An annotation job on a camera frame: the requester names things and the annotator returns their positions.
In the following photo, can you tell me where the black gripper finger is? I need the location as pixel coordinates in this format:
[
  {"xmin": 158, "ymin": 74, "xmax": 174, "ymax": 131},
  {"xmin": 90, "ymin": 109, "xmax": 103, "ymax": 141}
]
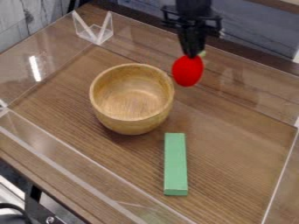
[
  {"xmin": 194, "ymin": 26, "xmax": 207, "ymax": 56},
  {"xmin": 178, "ymin": 27, "xmax": 195, "ymax": 58}
]

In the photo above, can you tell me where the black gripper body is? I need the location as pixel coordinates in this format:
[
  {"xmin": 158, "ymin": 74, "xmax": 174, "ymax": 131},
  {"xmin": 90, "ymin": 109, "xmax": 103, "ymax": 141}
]
[{"xmin": 162, "ymin": 5, "xmax": 222, "ymax": 38}]

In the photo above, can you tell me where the red felt strawberry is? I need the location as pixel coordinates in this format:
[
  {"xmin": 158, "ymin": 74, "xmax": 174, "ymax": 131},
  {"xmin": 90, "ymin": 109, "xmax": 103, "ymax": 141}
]
[{"xmin": 173, "ymin": 51, "xmax": 206, "ymax": 87}]

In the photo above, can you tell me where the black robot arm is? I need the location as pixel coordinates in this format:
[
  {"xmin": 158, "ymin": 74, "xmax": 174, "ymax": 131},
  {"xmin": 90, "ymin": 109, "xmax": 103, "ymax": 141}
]
[{"xmin": 162, "ymin": 0, "xmax": 222, "ymax": 59}]

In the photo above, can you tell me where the wooden bowl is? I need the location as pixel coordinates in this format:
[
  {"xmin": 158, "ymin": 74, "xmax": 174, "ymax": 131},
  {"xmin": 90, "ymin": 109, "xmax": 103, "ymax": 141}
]
[{"xmin": 89, "ymin": 63, "xmax": 175, "ymax": 135}]

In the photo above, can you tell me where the green rectangular block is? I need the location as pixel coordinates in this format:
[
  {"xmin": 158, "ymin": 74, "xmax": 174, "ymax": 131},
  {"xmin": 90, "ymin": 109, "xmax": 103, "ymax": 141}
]
[{"xmin": 163, "ymin": 133, "xmax": 189, "ymax": 196}]

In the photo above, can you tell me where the black table leg clamp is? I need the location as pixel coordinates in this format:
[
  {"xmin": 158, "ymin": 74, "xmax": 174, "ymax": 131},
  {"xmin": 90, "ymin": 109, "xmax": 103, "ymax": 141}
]
[{"xmin": 25, "ymin": 185, "xmax": 66, "ymax": 224}]

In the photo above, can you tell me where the clear acrylic corner bracket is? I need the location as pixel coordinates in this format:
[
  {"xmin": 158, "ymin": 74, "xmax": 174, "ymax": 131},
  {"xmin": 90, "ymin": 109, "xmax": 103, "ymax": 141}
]
[{"xmin": 71, "ymin": 11, "xmax": 114, "ymax": 46}]

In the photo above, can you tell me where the black cable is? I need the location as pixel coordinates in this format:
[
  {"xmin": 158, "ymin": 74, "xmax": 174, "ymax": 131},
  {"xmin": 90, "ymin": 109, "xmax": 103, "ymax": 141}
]
[{"xmin": 0, "ymin": 200, "xmax": 30, "ymax": 217}]

